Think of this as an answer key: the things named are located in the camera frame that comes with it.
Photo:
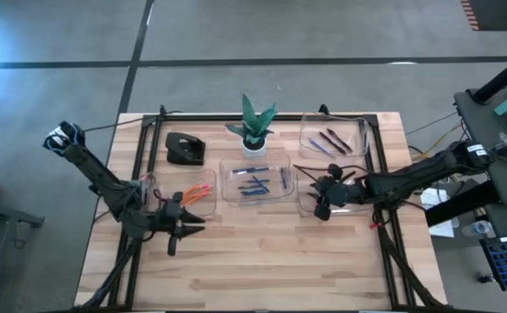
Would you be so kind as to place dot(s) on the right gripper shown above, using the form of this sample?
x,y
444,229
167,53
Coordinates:
x,y
338,193

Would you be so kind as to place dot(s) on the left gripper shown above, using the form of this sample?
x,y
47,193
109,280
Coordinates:
x,y
172,217

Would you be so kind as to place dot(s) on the grey pen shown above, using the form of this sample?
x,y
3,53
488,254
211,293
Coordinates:
x,y
321,148

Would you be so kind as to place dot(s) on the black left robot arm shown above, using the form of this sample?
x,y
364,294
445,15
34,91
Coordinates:
x,y
105,182

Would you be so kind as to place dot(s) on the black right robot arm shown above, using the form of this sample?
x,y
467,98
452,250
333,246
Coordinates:
x,y
422,174

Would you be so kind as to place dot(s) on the clear plastic bin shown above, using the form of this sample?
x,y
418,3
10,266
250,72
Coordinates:
x,y
201,178
353,130
353,211
275,191

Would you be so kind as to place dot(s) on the small red clip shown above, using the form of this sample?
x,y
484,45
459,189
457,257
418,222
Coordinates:
x,y
375,225

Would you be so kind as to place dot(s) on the green plant in white pot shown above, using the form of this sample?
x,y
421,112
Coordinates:
x,y
254,150

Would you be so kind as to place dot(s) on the white paper sheet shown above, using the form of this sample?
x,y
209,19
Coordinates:
x,y
442,226

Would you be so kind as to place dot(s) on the clear water bottle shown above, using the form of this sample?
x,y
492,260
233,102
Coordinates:
x,y
477,228

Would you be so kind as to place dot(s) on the grey desk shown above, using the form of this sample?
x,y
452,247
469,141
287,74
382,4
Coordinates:
x,y
492,174

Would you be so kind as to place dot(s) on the grey metal bench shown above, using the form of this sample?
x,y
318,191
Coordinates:
x,y
1,208

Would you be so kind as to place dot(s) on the teal box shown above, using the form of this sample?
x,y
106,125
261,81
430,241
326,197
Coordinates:
x,y
506,106

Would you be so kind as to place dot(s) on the black pole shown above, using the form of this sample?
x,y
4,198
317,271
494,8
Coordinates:
x,y
503,78

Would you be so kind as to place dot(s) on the black striped floor mat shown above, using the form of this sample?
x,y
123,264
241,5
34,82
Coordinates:
x,y
494,15

